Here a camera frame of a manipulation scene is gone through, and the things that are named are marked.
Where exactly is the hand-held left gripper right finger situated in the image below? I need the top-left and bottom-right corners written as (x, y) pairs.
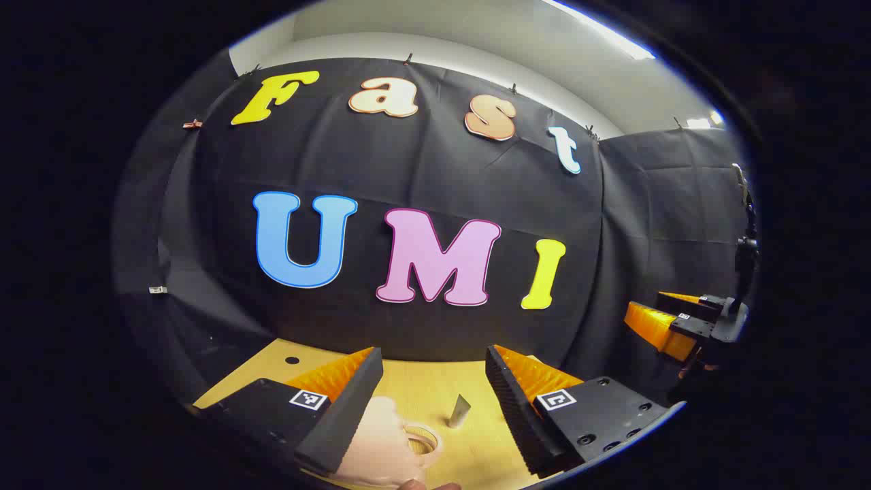
top-left (485, 344), bottom-right (672, 478)

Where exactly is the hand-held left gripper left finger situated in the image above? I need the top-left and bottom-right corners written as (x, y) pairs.
top-left (193, 346), bottom-right (384, 477)

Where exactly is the pink suitcase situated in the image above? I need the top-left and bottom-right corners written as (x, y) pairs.
top-left (335, 396), bottom-right (444, 488)

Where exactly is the dark stand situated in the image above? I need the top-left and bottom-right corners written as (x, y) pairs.
top-left (731, 163), bottom-right (760, 301)

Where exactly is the black backdrop cloth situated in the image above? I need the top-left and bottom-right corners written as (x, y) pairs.
top-left (112, 51), bottom-right (756, 409)

